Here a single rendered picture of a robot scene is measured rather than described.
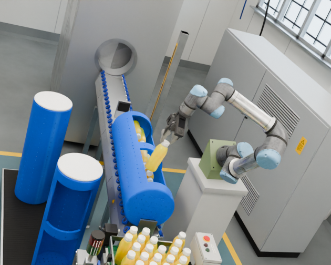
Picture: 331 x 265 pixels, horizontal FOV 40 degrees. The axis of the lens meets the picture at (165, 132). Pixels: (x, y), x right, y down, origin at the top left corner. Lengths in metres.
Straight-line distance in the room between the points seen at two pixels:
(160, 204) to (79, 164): 0.60
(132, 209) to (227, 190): 0.68
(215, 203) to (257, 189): 1.50
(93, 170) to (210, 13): 5.41
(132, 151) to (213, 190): 0.56
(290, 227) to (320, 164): 0.71
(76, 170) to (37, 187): 1.00
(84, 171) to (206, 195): 0.77
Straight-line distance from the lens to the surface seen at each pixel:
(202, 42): 8.02
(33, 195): 3.81
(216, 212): 3.06
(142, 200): 2.55
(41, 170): 3.66
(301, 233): 4.51
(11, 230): 3.63
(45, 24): 7.37
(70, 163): 2.85
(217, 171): 2.93
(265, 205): 4.35
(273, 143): 2.40
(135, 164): 2.70
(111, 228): 2.53
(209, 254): 2.48
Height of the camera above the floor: 2.65
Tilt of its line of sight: 27 degrees down
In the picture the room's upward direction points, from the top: 21 degrees clockwise
